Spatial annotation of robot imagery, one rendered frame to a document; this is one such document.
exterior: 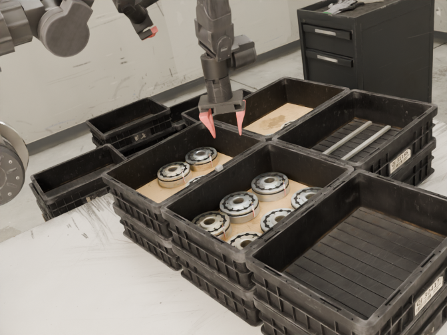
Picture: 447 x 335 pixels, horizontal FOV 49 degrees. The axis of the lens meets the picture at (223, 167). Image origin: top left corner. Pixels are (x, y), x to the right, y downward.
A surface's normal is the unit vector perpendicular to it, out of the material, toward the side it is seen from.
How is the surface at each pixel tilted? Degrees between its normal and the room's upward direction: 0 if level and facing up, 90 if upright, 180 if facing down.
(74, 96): 90
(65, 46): 110
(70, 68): 90
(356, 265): 0
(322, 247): 0
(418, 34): 90
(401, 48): 90
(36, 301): 0
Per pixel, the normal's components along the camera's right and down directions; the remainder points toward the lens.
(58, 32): 0.55, 0.62
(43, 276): -0.18, -0.85
